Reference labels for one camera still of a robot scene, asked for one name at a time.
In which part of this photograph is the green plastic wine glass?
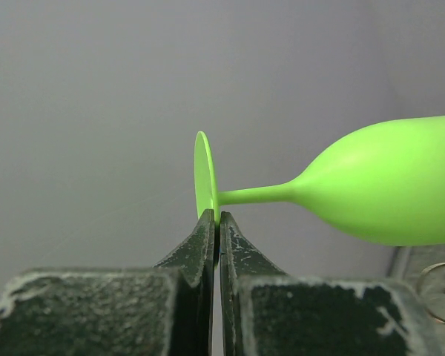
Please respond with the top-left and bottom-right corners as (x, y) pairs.
(194, 116), (445, 246)

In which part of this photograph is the copper wire wine glass rack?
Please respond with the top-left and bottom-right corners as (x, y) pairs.
(415, 262), (445, 325)

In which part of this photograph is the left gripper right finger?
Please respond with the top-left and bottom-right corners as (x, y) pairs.
(220, 212), (441, 355)

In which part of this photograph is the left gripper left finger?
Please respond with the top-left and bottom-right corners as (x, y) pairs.
(0, 210), (216, 355)

